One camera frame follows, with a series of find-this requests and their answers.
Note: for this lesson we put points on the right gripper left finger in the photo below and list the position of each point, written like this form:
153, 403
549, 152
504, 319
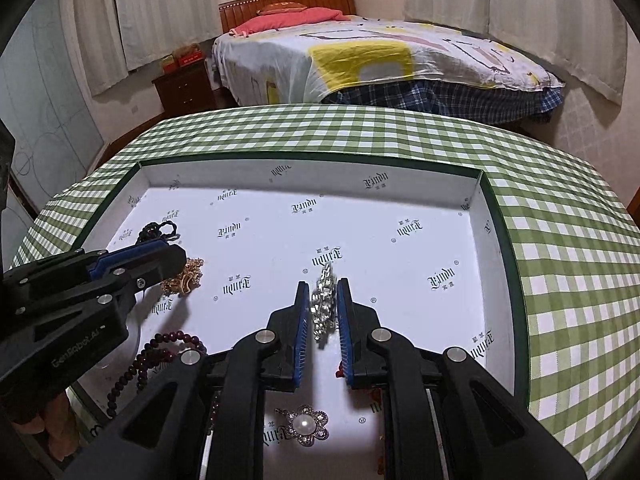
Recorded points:
203, 416

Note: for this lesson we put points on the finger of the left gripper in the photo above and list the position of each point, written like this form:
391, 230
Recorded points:
124, 256
150, 269

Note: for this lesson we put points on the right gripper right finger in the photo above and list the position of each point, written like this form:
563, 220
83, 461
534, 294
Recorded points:
445, 416

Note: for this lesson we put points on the silver flower pearl brooch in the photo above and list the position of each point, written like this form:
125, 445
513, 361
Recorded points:
305, 425

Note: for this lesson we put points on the crystal cluster brooch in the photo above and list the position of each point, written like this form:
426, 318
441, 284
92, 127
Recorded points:
323, 306

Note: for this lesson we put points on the red tassel gold charm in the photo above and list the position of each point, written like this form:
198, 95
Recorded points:
376, 405

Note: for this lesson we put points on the person's hand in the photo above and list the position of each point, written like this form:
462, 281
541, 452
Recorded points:
58, 419

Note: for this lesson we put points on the glass wardrobe door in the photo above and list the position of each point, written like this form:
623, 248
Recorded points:
42, 106

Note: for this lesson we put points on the green shallow box tray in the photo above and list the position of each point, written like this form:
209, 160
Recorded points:
424, 246

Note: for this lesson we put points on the dark wooden nightstand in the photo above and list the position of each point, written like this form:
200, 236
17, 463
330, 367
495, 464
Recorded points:
186, 91

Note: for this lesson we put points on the red boxes on nightstand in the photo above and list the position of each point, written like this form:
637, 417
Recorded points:
181, 57

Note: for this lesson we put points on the green white checkered tablecloth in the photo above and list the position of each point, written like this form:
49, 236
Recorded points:
576, 246

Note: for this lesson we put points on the left window curtains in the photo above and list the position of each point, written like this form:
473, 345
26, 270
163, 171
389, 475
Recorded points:
116, 37

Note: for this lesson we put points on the window curtains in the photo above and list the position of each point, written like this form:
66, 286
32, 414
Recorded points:
116, 37
585, 38

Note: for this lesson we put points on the pink pillow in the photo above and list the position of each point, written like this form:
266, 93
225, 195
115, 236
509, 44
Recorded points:
263, 23

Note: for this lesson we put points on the bed with patterned sheet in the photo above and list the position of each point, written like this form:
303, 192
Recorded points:
409, 66

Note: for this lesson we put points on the right window curtains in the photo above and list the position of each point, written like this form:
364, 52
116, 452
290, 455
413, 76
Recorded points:
585, 38

